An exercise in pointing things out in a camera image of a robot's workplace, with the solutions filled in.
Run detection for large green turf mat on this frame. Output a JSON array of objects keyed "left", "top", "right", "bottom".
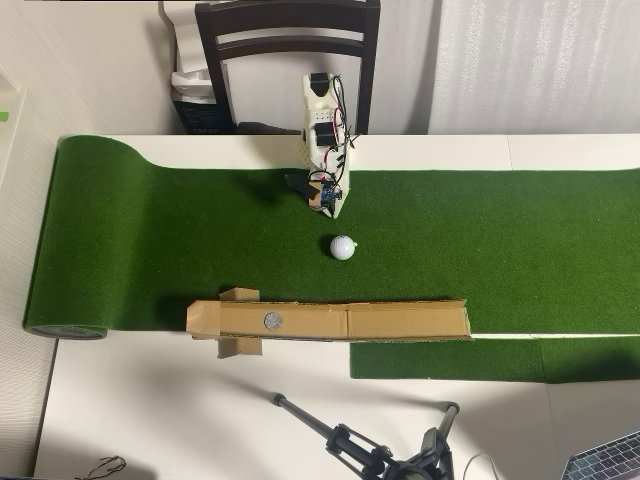
[{"left": 23, "top": 134, "right": 640, "bottom": 344}]

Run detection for dark printed box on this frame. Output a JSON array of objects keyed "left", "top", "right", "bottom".
[{"left": 172, "top": 97, "right": 237, "bottom": 135}]

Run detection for black red servo wires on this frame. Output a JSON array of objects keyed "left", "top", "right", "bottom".
[{"left": 308, "top": 74, "right": 359, "bottom": 184}]

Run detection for thin black wire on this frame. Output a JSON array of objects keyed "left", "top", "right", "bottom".
[{"left": 84, "top": 454, "right": 126, "bottom": 479}]

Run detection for thin white cable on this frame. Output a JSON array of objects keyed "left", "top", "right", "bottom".
[{"left": 462, "top": 452, "right": 502, "bottom": 480}]

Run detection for dark wooden chair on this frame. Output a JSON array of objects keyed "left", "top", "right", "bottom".
[{"left": 193, "top": 0, "right": 382, "bottom": 137}]

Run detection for white plastic appliance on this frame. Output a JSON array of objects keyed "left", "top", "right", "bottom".
[{"left": 158, "top": 0, "right": 221, "bottom": 104}]

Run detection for white golf ball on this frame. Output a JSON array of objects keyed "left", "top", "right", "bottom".
[{"left": 329, "top": 234, "right": 357, "bottom": 261}]

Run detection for long cardboard ramp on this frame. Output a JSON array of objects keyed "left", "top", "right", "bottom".
[{"left": 185, "top": 287, "right": 476, "bottom": 360}]

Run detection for white plastic container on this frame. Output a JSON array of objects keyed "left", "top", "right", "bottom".
[{"left": 0, "top": 74, "right": 36, "bottom": 211}]

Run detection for black tripod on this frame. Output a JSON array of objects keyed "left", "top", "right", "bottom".
[{"left": 269, "top": 392, "right": 461, "bottom": 480}]

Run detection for narrow green turf strip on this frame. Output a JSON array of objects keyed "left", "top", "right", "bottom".
[{"left": 348, "top": 335, "right": 640, "bottom": 385}]

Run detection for white curtain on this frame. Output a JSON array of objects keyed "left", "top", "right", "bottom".
[{"left": 427, "top": 0, "right": 640, "bottom": 135}]

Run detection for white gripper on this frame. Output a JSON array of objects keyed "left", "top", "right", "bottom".
[{"left": 301, "top": 133, "right": 358, "bottom": 220}]

